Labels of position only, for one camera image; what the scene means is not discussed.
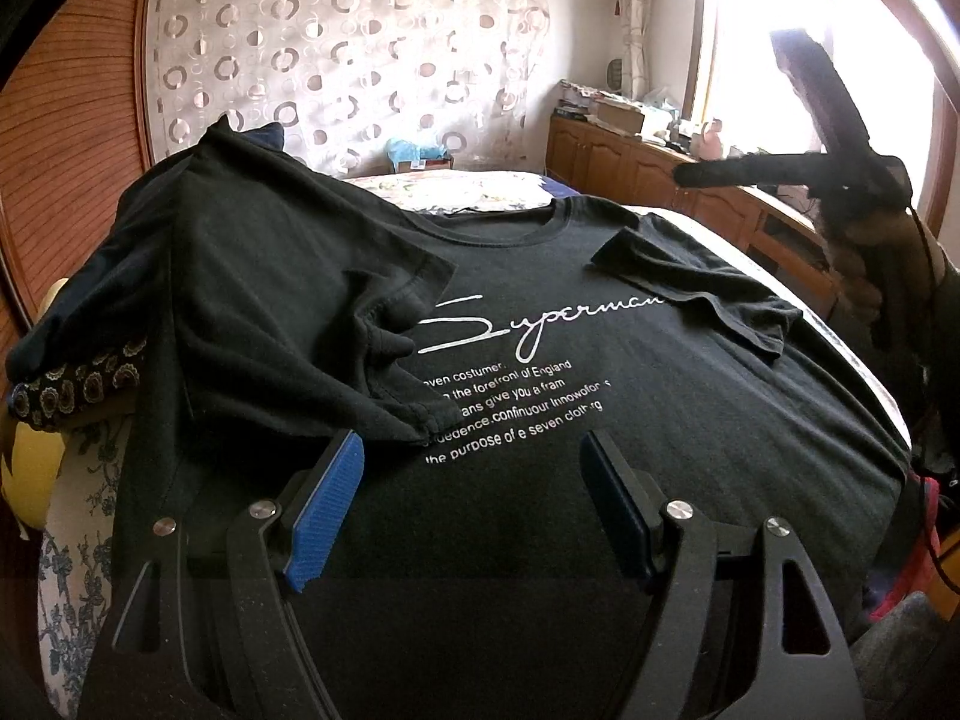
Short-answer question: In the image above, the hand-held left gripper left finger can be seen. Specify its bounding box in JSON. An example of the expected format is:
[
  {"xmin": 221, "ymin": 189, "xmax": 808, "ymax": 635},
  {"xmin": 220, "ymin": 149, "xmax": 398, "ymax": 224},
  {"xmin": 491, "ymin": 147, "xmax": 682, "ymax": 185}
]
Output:
[{"xmin": 90, "ymin": 427, "xmax": 368, "ymax": 720}]

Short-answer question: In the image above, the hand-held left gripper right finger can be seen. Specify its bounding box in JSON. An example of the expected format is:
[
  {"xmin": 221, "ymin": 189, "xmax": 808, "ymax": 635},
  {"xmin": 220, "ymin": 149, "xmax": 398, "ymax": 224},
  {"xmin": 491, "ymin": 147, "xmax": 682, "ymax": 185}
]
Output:
[{"xmin": 579, "ymin": 431, "xmax": 867, "ymax": 720}]

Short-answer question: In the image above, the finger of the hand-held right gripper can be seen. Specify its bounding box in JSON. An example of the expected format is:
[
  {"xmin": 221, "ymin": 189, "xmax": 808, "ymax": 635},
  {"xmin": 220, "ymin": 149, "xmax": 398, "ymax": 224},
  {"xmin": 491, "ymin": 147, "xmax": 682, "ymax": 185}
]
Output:
[{"xmin": 673, "ymin": 152, "xmax": 826, "ymax": 188}]

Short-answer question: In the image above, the black printed t-shirt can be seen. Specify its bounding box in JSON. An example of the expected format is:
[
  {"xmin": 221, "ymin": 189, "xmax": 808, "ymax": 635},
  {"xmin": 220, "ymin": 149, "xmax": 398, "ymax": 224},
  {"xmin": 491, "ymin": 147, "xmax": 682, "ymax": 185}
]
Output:
[{"xmin": 112, "ymin": 120, "xmax": 912, "ymax": 720}]

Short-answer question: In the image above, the person's right hand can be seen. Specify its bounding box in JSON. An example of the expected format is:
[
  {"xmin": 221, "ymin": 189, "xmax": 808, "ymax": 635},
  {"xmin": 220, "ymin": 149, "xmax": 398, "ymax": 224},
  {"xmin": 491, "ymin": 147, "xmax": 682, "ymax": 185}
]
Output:
[{"xmin": 823, "ymin": 221, "xmax": 884, "ymax": 325}]

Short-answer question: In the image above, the pink toy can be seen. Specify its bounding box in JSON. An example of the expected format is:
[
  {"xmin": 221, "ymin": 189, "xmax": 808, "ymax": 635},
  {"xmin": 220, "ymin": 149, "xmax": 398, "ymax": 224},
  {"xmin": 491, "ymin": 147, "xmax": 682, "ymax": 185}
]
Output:
[{"xmin": 693, "ymin": 120, "xmax": 730, "ymax": 160}]

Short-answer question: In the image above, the window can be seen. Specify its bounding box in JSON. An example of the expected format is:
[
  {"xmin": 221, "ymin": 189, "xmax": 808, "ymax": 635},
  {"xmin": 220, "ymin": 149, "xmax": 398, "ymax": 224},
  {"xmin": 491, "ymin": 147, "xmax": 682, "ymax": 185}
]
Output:
[{"xmin": 688, "ymin": 0, "xmax": 960, "ymax": 241}]

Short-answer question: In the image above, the wooden cabinet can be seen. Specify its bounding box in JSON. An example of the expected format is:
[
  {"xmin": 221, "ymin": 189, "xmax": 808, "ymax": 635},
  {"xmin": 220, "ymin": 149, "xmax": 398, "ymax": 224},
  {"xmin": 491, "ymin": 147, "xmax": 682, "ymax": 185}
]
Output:
[{"xmin": 546, "ymin": 114, "xmax": 842, "ymax": 316}]

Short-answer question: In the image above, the cardboard box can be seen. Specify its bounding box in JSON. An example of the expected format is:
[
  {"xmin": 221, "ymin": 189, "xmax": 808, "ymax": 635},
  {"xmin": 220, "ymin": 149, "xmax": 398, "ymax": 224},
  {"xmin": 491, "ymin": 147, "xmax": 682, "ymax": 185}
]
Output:
[{"xmin": 591, "ymin": 100, "xmax": 647, "ymax": 136}]

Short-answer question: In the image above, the window side curtain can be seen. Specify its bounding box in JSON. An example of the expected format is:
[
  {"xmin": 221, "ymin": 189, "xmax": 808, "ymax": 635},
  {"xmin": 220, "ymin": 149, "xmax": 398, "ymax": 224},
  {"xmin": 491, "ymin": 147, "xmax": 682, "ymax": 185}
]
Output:
[{"xmin": 624, "ymin": 0, "xmax": 655, "ymax": 100}]

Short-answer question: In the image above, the blue floral bedsheet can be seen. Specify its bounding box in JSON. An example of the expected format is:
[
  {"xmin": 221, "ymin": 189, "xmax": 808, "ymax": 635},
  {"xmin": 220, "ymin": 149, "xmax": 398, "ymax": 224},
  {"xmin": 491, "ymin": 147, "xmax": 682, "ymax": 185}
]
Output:
[{"xmin": 34, "ymin": 409, "xmax": 155, "ymax": 698}]

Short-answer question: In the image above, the folded dark patterned cloth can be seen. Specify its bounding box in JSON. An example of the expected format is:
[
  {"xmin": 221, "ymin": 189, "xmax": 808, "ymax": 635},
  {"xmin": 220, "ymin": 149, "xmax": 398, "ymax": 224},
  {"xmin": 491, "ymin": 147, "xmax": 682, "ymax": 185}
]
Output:
[{"xmin": 6, "ymin": 336, "xmax": 149, "ymax": 436}]

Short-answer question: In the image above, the colourful floral quilt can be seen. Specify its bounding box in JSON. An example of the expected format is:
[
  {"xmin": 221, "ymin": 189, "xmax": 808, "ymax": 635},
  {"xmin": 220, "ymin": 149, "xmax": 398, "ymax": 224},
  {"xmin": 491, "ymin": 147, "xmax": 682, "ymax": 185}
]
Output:
[{"xmin": 351, "ymin": 169, "xmax": 557, "ymax": 217}]

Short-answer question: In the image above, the red cloth item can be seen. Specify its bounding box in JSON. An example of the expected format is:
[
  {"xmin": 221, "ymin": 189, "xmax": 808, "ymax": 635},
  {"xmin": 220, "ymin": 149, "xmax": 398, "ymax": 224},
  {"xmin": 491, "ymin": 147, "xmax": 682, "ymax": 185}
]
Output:
[{"xmin": 868, "ymin": 474, "xmax": 947, "ymax": 620}]

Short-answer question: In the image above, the yellow object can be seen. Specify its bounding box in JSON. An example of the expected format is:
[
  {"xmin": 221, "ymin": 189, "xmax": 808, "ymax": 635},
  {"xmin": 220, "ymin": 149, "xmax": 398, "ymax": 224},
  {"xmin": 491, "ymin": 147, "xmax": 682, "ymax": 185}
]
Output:
[{"xmin": 0, "ymin": 420, "xmax": 70, "ymax": 535}]

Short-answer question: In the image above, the blue box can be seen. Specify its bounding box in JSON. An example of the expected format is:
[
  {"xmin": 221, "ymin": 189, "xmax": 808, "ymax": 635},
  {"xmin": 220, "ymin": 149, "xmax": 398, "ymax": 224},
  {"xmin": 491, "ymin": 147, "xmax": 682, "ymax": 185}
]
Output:
[{"xmin": 385, "ymin": 138, "xmax": 455, "ymax": 170}]

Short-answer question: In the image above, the circle patterned curtain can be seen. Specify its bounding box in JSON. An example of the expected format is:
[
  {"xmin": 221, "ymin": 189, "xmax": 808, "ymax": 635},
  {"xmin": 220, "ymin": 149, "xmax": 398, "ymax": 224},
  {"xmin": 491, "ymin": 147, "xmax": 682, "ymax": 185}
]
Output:
[{"xmin": 152, "ymin": 0, "xmax": 557, "ymax": 182}]

